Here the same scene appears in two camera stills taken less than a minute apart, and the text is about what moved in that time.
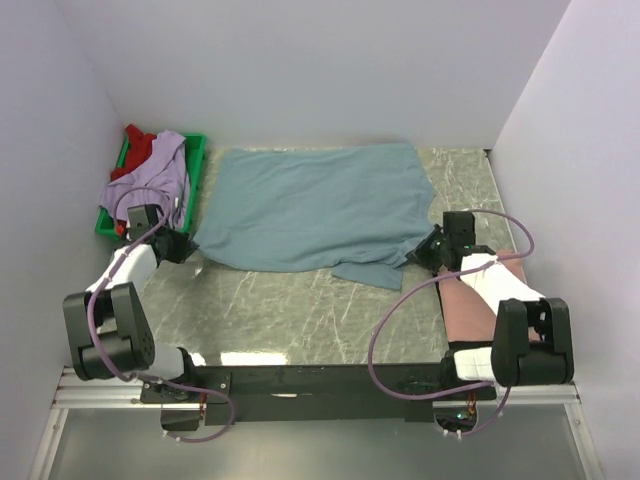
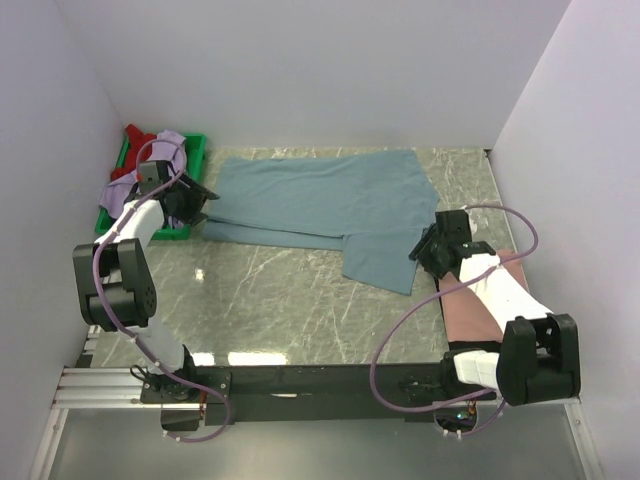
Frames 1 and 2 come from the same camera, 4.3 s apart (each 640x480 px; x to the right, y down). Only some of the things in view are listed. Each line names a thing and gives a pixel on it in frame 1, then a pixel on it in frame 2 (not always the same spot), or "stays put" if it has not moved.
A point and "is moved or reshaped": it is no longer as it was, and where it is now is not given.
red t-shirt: [139, 150] stays put
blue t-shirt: [362, 210] is moved or reshaped
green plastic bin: [195, 147] stays put
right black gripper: [419, 253] stays put
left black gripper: [185, 247] → [197, 195]
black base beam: [316, 394] stays put
